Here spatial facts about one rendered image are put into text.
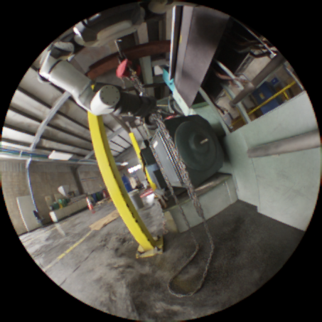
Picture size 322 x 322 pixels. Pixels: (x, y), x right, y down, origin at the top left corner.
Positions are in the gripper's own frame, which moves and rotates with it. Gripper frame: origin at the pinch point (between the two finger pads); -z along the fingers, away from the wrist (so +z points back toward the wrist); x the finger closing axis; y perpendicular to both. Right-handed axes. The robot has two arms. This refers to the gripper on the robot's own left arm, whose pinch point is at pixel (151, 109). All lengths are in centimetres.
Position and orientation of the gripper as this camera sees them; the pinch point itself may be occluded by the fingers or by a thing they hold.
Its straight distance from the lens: 47.7
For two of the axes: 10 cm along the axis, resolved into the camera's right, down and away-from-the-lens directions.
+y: -4.1, -9.1, 0.7
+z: -6.2, 2.2, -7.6
